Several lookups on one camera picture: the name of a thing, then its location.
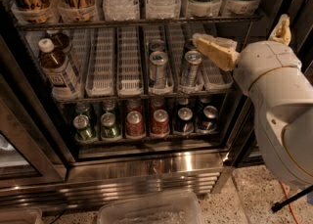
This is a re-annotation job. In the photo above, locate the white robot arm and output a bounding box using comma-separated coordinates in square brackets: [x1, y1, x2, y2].
[192, 14, 313, 188]

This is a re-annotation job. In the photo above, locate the stainless steel fridge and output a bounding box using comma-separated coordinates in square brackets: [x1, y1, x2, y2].
[0, 0, 312, 209]

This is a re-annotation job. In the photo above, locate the rear blue can left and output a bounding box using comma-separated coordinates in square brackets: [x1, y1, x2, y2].
[176, 97, 191, 109]

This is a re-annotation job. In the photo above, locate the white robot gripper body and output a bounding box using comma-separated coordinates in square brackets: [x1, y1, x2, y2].
[233, 41, 302, 95]

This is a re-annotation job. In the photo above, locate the rear green can right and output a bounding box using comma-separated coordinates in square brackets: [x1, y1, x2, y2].
[102, 100, 118, 114]

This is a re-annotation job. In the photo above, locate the front silver slim can left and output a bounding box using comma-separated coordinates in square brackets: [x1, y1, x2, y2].
[149, 51, 168, 89]

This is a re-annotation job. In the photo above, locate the blue can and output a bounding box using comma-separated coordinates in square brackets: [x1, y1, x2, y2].
[197, 95, 212, 108]
[176, 97, 191, 109]
[198, 106, 218, 131]
[174, 108, 194, 134]

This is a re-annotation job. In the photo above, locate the rear red can left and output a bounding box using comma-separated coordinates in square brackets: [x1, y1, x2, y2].
[126, 98, 143, 113]

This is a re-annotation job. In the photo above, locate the rear blue can right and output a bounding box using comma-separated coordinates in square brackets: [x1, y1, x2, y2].
[197, 95, 212, 108]

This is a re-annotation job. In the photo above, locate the empty white tray middle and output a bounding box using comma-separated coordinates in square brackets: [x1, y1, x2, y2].
[116, 27, 144, 97]

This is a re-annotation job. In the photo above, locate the empty white tray left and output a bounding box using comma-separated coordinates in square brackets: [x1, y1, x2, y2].
[85, 28, 115, 97]

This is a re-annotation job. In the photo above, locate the clear plastic bin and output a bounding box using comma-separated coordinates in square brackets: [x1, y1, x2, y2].
[97, 192, 204, 224]

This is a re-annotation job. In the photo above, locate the empty white tray right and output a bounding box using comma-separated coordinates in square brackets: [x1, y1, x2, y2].
[191, 23, 233, 91]

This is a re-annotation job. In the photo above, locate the empty white tray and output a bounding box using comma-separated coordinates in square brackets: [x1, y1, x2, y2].
[116, 27, 144, 97]
[191, 23, 233, 91]
[85, 28, 115, 97]

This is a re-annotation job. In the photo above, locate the black stand leg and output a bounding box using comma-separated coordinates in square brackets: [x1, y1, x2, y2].
[271, 185, 313, 212]

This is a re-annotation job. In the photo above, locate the front red can left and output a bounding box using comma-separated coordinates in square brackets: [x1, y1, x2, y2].
[126, 111, 145, 138]

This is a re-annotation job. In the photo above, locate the rear brown tea bottle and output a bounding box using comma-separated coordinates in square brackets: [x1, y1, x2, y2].
[46, 29, 81, 72]

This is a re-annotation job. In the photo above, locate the rear red can right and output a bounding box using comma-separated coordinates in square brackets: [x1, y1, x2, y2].
[151, 97, 165, 112]

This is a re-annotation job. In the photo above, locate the front blue can right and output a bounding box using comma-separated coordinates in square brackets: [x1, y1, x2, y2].
[198, 106, 218, 131]

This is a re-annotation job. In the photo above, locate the brown tea bottle white cap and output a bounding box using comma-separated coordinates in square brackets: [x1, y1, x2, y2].
[38, 38, 79, 100]

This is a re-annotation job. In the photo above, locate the front red can right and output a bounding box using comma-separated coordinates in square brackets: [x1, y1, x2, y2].
[151, 110, 169, 135]

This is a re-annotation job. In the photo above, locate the front green can right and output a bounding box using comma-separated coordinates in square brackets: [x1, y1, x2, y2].
[101, 112, 120, 140]

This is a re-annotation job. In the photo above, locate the rear green can left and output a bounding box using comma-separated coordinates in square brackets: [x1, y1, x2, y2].
[75, 102, 97, 124]

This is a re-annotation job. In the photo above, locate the front silver slim can right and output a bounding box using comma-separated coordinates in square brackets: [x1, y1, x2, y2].
[180, 50, 202, 87]

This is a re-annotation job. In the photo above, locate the clear bin corner left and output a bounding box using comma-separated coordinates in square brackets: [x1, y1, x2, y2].
[0, 208, 43, 224]

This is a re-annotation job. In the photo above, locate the front blue can left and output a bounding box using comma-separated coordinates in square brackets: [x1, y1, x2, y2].
[174, 108, 194, 134]

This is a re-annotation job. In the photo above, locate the red can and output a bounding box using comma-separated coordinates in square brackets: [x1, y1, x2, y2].
[126, 111, 145, 138]
[126, 98, 143, 113]
[151, 97, 165, 112]
[151, 110, 169, 135]

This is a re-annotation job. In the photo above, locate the orange cable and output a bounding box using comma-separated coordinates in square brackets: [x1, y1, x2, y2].
[279, 182, 301, 224]

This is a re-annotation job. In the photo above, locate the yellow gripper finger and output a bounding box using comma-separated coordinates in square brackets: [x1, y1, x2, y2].
[269, 14, 291, 46]
[193, 33, 239, 71]

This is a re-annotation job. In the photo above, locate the front green can left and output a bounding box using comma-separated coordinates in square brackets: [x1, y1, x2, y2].
[72, 114, 97, 143]

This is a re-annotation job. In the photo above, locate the rear silver slim can left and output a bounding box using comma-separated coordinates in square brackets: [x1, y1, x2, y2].
[148, 39, 165, 54]

